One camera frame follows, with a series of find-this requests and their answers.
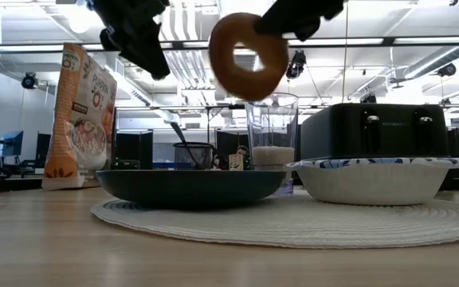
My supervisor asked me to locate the clear glass with white filling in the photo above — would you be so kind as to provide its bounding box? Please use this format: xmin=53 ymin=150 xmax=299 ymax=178
xmin=245 ymin=92 xmax=300 ymax=196

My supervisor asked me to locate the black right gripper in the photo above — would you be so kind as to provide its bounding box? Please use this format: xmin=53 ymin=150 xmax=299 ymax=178
xmin=253 ymin=0 xmax=346 ymax=42

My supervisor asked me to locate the black ceiling spotlight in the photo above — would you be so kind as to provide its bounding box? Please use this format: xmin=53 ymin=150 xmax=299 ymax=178
xmin=437 ymin=62 xmax=457 ymax=78
xmin=285 ymin=49 xmax=308 ymax=80
xmin=21 ymin=71 xmax=39 ymax=90

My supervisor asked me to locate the black four-slot toaster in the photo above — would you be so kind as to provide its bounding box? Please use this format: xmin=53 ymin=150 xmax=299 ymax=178
xmin=300 ymin=102 xmax=449 ymax=161

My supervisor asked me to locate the dark green plate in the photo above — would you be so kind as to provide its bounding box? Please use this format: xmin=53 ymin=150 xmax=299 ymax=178
xmin=96 ymin=169 xmax=287 ymax=210

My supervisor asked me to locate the blue computer monitor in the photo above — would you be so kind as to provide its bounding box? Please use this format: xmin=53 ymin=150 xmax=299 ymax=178
xmin=1 ymin=130 xmax=24 ymax=157

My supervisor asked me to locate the large white plate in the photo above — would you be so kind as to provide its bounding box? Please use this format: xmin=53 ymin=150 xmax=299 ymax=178
xmin=89 ymin=190 xmax=459 ymax=250

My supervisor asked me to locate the brown bagel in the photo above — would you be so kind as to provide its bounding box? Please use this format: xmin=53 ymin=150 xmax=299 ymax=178
xmin=208 ymin=11 xmax=290 ymax=103

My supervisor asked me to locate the orange pumpkin cereal bag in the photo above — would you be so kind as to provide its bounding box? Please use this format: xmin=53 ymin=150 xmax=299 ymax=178
xmin=41 ymin=42 xmax=118 ymax=191

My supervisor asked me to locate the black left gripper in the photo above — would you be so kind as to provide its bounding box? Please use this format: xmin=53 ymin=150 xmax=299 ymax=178
xmin=88 ymin=0 xmax=171 ymax=81

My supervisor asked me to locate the black computer monitor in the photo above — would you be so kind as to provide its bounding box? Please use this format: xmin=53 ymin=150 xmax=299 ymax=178
xmin=34 ymin=132 xmax=52 ymax=163

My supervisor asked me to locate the blue patterned paper bowl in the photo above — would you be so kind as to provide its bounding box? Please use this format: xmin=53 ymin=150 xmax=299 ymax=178
xmin=285 ymin=156 xmax=459 ymax=206

